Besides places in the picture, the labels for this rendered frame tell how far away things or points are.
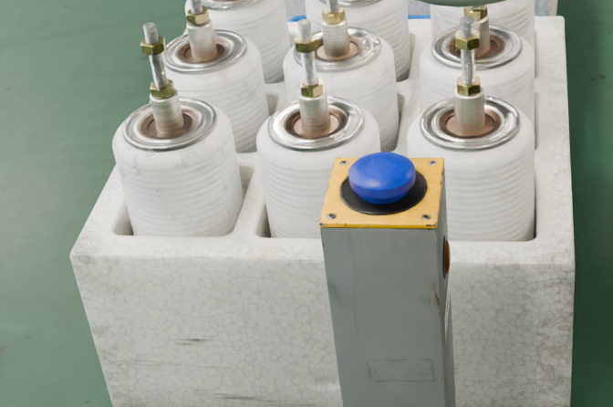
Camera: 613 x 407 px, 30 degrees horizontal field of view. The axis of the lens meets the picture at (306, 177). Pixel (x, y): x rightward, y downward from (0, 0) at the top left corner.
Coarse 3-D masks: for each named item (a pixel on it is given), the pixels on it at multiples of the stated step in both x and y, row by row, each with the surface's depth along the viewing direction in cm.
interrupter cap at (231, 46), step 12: (216, 36) 102; (228, 36) 102; (240, 36) 101; (168, 48) 101; (180, 48) 101; (216, 48) 101; (228, 48) 100; (240, 48) 100; (168, 60) 99; (180, 60) 99; (192, 60) 99; (204, 60) 99; (216, 60) 98; (228, 60) 98; (180, 72) 98; (192, 72) 97; (204, 72) 97
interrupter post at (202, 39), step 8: (192, 24) 98; (208, 24) 98; (192, 32) 98; (200, 32) 98; (208, 32) 98; (192, 40) 99; (200, 40) 98; (208, 40) 99; (192, 48) 99; (200, 48) 99; (208, 48) 99; (192, 56) 100; (200, 56) 99; (208, 56) 99
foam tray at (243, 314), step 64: (256, 192) 94; (128, 256) 89; (192, 256) 88; (256, 256) 87; (320, 256) 86; (512, 256) 84; (128, 320) 93; (192, 320) 92; (256, 320) 91; (320, 320) 90; (512, 320) 87; (128, 384) 98; (192, 384) 96; (256, 384) 95; (320, 384) 95; (512, 384) 91
